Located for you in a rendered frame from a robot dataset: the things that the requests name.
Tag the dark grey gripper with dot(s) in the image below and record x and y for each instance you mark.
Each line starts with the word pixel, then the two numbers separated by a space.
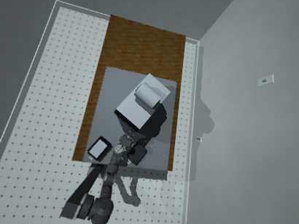
pixel 125 141

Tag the grey cylinder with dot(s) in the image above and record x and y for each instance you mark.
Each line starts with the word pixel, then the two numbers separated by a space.
pixel 147 95

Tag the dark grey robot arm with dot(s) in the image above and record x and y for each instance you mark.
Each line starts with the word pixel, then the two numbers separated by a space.
pixel 100 210

